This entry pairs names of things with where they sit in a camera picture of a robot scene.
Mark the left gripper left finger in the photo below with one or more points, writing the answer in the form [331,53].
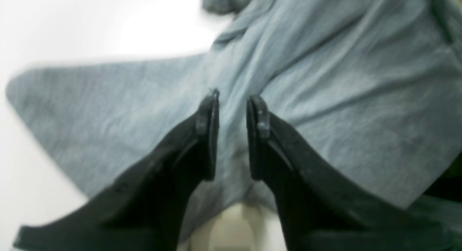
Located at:
[143,209]

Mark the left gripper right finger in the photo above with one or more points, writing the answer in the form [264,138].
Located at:
[318,207]

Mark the dark grey t-shirt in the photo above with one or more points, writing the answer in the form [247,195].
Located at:
[374,86]

